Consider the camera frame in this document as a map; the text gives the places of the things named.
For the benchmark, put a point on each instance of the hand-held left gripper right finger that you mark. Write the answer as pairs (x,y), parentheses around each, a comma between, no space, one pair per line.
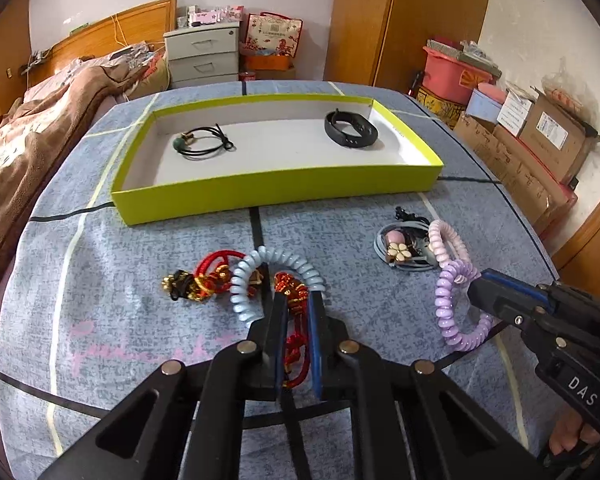
(316,350)

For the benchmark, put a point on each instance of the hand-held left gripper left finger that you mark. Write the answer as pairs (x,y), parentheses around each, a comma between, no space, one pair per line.
(279,345)

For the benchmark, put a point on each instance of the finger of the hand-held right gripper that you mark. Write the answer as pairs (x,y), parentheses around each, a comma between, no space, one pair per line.
(515,285)
(500,305)

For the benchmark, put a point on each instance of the yellow-green cardboard box tray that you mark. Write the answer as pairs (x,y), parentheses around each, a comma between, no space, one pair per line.
(280,145)

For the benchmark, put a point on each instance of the person's right hand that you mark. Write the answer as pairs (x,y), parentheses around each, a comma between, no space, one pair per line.
(572,435)

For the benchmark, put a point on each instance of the flat brown cardboard box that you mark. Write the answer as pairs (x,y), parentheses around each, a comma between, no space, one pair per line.
(510,160)

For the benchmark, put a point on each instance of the open cardboard box white label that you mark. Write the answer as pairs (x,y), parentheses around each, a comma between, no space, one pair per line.
(550,130)

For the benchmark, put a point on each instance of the blue-grey patterned tablecloth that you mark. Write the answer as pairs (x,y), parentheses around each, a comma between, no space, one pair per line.
(130,285)

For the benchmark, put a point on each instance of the white printed box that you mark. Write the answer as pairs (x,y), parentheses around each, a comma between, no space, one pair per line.
(512,112)

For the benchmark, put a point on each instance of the pale blue box pink lid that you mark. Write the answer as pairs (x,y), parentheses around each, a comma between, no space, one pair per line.
(480,105)

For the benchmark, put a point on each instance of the yellow patterned tin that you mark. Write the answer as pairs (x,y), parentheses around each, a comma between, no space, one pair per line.
(435,105)

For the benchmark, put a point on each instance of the clear plastic bag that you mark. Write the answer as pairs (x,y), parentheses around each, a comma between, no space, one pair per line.
(565,90)

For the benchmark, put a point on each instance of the black wristband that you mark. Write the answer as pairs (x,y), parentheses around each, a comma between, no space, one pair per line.
(336,132)

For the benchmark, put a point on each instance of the pink plastic bin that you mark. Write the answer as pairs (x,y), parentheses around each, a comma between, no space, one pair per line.
(442,77)

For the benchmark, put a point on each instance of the stack of papers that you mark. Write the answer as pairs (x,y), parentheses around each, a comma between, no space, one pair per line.
(460,50)

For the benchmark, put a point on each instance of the orange box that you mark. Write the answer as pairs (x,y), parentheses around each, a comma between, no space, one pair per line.
(270,62)

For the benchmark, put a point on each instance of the grey nightstand with drawers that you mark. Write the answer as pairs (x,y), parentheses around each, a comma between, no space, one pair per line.
(202,67)

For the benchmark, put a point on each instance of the wooden wardrobe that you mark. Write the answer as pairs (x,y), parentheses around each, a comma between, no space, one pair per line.
(360,25)

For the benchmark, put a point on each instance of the red patterned gift bag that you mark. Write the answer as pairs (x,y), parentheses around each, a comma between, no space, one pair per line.
(272,35)

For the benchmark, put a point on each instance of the floral bedding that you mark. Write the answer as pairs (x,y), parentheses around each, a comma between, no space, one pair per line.
(140,60)

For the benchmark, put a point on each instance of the brown blanket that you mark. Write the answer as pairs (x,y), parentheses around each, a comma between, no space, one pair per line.
(30,135)

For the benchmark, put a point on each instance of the pink boxes on nightstand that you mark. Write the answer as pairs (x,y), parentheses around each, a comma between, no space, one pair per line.
(215,15)

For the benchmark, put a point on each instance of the wooden headboard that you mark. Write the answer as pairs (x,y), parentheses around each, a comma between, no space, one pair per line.
(140,22)

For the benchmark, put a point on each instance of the wooden door frame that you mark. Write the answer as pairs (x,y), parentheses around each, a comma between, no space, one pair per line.
(595,245)

